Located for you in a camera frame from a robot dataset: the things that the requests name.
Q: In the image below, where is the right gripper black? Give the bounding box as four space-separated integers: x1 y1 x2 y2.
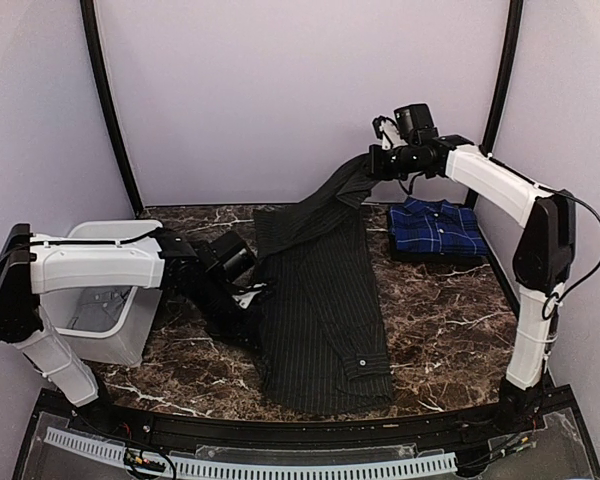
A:
361 142 428 181

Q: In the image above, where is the black pinstriped long sleeve shirt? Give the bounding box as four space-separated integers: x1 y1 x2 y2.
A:
253 155 393 416

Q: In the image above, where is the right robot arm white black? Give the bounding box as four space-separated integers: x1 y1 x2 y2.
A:
365 135 582 391

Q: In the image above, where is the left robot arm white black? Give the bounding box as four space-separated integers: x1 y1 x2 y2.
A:
0 223 269 436

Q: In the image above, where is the blue plaid folded shirt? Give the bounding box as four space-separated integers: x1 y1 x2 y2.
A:
388 197 487 257

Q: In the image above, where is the white plastic bin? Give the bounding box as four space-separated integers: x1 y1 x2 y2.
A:
31 220 164 367

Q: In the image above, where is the grey button shirt in bin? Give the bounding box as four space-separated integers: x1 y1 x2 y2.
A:
68 287 131 332

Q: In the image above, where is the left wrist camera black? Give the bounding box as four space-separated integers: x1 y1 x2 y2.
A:
210 231 256 282

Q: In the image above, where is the right black frame post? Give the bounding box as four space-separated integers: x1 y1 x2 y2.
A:
481 0 524 152

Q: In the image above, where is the black frame post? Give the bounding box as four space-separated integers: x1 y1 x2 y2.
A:
481 0 524 152
79 0 144 217

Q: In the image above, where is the black front rail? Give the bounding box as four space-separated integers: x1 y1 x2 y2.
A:
34 388 576 446

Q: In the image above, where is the white slotted cable duct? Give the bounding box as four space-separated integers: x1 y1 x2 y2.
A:
44 427 457 479

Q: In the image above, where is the left black frame post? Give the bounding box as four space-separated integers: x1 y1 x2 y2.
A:
79 0 144 217

